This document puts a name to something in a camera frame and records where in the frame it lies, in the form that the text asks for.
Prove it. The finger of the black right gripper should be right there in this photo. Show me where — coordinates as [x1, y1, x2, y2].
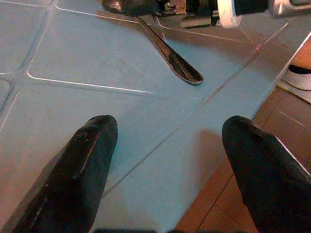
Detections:
[116, 0, 160, 17]

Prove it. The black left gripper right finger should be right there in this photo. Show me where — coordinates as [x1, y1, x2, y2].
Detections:
[222, 115, 311, 233]

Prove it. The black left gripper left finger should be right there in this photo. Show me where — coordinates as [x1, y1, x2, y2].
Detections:
[0, 115, 119, 233]

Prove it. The dark metal spoon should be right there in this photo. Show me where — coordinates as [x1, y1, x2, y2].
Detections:
[102, 0, 204, 86]

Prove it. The white object with black band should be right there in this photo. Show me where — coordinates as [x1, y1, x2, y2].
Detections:
[281, 63, 311, 92]

